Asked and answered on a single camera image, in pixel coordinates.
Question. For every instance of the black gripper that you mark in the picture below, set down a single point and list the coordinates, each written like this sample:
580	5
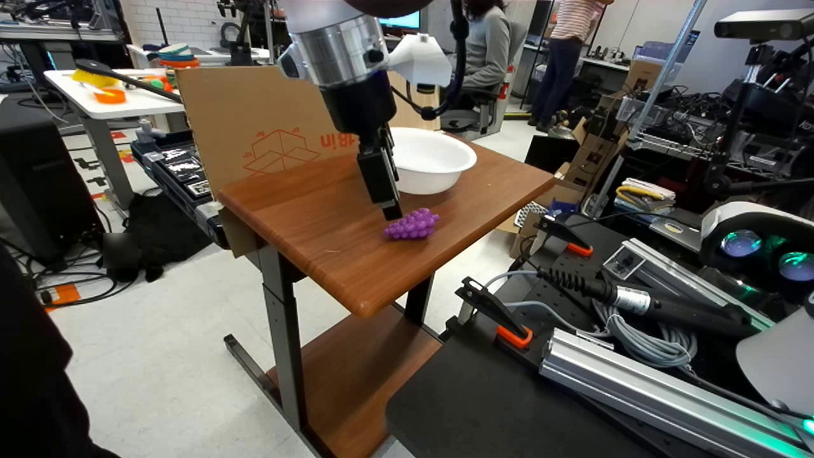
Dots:
360	105

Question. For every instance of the purple toy grapes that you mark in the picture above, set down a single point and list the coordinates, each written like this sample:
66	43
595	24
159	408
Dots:
412	225

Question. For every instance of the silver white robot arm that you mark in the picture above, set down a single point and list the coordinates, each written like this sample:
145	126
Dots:
338	42

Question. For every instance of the white plastic bowl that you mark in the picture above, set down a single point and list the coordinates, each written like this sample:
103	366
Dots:
434	160

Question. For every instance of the brown wooden table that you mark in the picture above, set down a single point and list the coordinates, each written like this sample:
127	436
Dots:
338	233

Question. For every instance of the brown cardboard box panel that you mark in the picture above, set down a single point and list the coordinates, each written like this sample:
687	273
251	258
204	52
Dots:
254	117

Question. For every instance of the computer monitor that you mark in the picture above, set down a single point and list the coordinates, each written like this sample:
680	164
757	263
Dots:
403	20

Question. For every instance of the person in grey sweater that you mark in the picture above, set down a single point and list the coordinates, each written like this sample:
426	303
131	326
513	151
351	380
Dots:
485	47

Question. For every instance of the black tool tray rack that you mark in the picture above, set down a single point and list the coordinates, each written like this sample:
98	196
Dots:
181	174

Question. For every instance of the small printed cardboard box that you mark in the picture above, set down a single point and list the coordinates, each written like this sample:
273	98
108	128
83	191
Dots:
594	155

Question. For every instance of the black bag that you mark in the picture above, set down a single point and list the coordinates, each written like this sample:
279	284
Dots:
153	238

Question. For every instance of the black perforated base board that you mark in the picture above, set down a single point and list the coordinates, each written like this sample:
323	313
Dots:
491	403

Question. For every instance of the small silver framed box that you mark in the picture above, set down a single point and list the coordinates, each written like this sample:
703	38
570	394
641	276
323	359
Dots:
626	259

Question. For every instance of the white work table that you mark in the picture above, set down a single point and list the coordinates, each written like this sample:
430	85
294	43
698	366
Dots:
127	105

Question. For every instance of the pale yellow cloth bundle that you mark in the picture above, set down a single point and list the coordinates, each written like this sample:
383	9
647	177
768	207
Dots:
645	195

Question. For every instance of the long black bar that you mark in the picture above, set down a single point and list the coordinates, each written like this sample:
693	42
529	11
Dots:
127	80

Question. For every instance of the orange flat item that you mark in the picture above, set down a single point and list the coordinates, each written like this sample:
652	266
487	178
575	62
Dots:
108	95

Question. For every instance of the light blue metal pole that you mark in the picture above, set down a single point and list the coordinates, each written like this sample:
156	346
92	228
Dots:
669	60

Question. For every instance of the orange power strip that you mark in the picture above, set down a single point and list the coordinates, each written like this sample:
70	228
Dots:
65	292

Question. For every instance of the black cabinet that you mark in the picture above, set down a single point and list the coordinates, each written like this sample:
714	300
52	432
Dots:
34	187

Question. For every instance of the person in black clothes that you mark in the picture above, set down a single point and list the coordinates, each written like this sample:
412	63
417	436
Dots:
29	383

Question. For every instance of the white curved cover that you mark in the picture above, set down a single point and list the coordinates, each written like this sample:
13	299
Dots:
785	359

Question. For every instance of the silver aluminium extrusion rail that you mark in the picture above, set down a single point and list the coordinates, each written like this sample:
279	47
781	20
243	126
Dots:
663	390

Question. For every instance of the white stereo camera green lenses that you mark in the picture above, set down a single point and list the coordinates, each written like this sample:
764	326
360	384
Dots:
754	243

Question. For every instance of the black bar shaped camera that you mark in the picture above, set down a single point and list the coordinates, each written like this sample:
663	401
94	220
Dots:
764	24

